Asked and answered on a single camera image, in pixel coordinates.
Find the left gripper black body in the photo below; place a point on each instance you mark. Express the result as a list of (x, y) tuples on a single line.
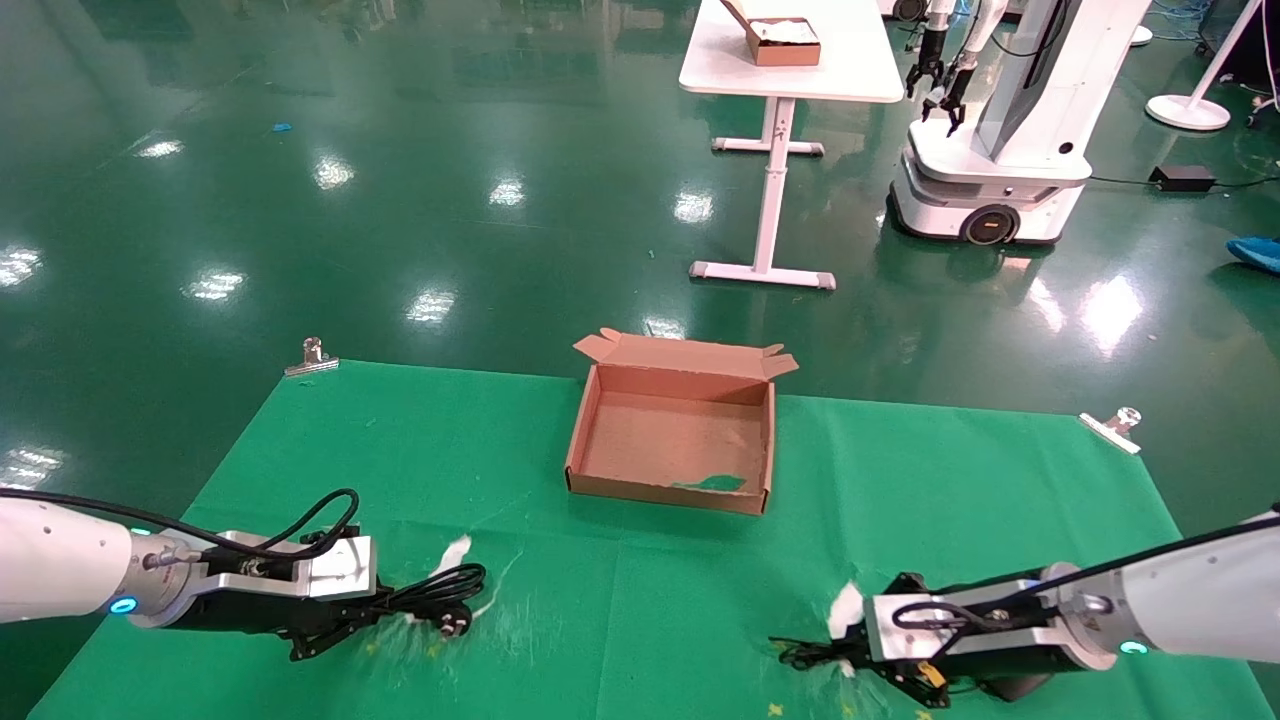
[(250, 613)]

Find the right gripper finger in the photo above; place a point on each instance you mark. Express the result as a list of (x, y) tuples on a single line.
[(915, 685), (908, 583)]

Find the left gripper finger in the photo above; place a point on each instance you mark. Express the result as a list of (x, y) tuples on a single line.
[(325, 538), (335, 630)]

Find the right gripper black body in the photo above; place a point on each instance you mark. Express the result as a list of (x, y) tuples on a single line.
[(1015, 675)]

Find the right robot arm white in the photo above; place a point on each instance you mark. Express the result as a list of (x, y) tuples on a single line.
[(1200, 600)]

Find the open brown cardboard box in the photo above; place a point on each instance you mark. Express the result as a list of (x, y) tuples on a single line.
[(670, 445)]

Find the cardboard box with white contents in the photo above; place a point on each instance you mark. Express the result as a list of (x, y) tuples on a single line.
[(785, 45)]

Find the silver binder clip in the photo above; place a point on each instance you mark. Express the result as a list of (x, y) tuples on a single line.
[(312, 362), (1112, 430)]

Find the green table mat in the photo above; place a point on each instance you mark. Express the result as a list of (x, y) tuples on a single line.
[(600, 620)]

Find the blue cloth object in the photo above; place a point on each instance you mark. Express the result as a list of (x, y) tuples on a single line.
[(1258, 253)]

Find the white background wheeled robot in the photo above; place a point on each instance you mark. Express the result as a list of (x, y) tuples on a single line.
[(1030, 110)]

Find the black power adapter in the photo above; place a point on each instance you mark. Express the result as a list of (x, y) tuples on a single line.
[(1182, 178)]

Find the white background table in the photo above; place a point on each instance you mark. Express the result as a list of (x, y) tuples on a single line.
[(860, 60)]

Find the white round-base stand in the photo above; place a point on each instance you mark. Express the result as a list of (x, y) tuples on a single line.
[(1188, 112)]

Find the left wrist grey camera box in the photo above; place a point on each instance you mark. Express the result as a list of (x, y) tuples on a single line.
[(300, 570)]

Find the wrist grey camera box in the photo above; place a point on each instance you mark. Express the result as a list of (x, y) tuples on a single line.
[(960, 640), (300, 570)]

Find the right wrist grey camera box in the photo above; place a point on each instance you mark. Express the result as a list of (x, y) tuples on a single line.
[(960, 640)]

